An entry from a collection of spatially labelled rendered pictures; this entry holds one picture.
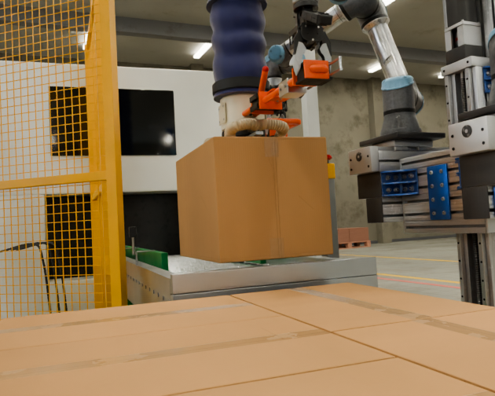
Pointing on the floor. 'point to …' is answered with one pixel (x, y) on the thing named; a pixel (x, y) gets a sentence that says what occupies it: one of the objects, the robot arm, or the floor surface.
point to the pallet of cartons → (346, 235)
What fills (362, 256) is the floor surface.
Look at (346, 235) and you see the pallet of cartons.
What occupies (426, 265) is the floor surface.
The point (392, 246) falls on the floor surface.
